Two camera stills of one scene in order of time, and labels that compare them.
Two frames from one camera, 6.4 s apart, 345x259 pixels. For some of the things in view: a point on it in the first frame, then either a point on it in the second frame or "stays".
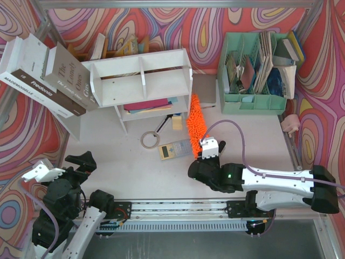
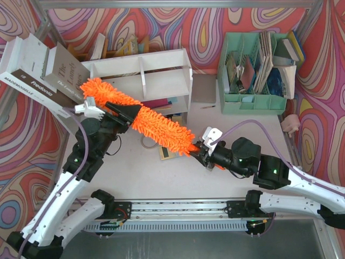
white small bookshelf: x=146 y=86 stays
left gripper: x=74 y=171 to x=116 y=120
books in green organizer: x=268 y=73 stays
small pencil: x=209 y=106 stays
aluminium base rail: x=234 y=210 stays
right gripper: x=209 y=161 to x=205 y=155
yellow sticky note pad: x=177 y=122 stays
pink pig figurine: x=290 y=123 stays
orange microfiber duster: x=196 y=125 to x=148 y=121
